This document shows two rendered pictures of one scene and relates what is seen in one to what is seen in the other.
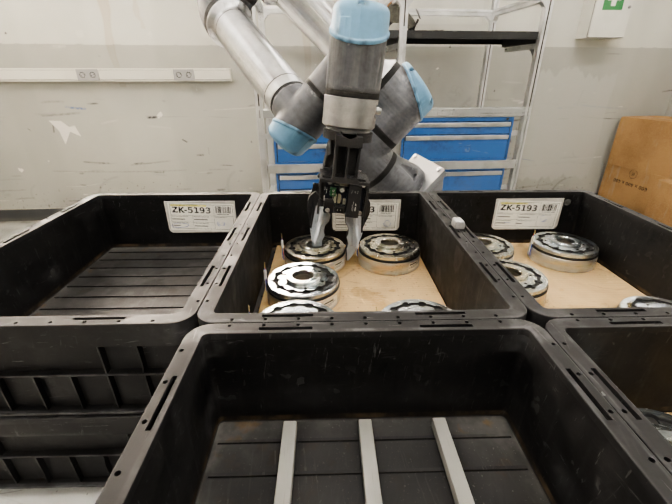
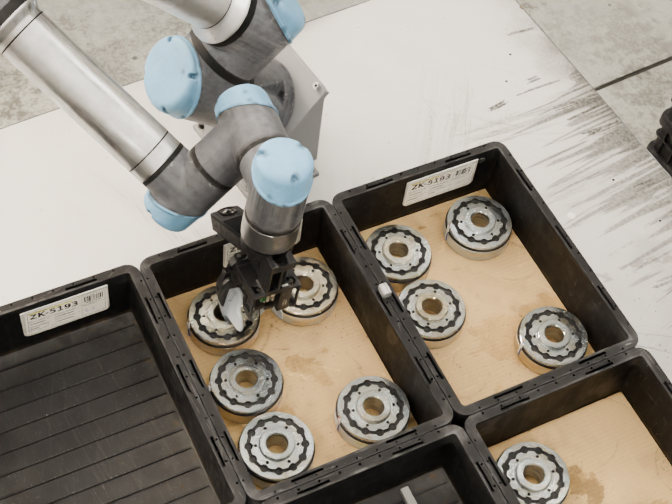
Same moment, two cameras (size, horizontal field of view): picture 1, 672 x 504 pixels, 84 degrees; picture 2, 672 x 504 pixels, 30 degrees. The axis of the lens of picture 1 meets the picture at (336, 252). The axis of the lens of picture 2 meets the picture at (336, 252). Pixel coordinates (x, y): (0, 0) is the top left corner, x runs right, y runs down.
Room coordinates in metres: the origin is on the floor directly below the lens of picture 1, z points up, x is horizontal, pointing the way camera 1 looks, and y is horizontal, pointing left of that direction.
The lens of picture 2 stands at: (-0.30, 0.41, 2.40)
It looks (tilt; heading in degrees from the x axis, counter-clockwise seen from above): 55 degrees down; 328
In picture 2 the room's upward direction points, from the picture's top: 9 degrees clockwise
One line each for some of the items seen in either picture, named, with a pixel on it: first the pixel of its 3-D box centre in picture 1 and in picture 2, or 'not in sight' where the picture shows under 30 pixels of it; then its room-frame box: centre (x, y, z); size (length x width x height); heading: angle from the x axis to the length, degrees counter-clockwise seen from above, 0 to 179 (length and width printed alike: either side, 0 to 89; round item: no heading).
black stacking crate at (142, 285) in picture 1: (136, 276); (84, 438); (0.46, 0.28, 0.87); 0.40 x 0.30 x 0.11; 2
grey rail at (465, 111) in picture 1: (396, 112); not in sight; (2.47, -0.37, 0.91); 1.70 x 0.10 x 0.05; 96
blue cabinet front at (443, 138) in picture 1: (453, 162); not in sight; (2.48, -0.77, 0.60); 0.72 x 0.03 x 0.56; 96
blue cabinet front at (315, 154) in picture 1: (332, 165); not in sight; (2.40, 0.02, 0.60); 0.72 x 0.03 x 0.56; 96
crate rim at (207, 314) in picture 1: (350, 240); (292, 342); (0.47, -0.02, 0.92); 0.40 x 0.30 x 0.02; 2
